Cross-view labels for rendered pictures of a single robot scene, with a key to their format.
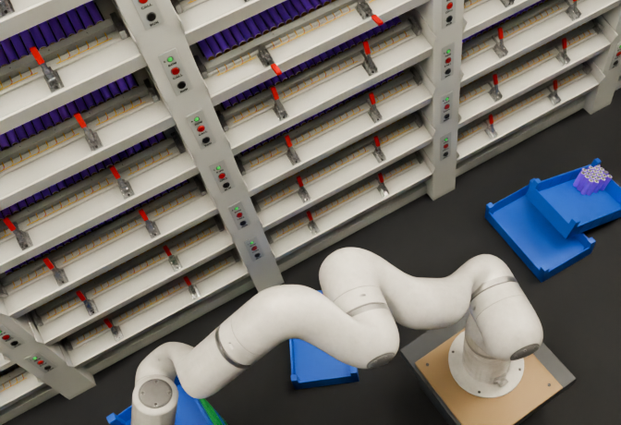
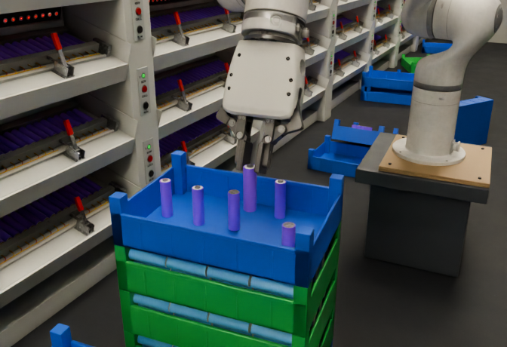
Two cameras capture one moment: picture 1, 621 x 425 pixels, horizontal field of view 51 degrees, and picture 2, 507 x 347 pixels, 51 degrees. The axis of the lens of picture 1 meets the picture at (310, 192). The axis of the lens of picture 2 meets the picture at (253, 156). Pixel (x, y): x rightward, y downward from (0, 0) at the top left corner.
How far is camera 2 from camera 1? 153 cm
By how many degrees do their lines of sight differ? 48
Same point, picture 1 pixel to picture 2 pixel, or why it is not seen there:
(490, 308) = not seen: outside the picture
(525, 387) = (471, 153)
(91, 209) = not seen: outside the picture
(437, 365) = (397, 162)
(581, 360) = not seen: hidden behind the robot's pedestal
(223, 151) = not seen: outside the picture
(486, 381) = (445, 150)
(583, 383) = (471, 214)
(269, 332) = not seen: outside the picture
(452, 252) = not seen: hidden behind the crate
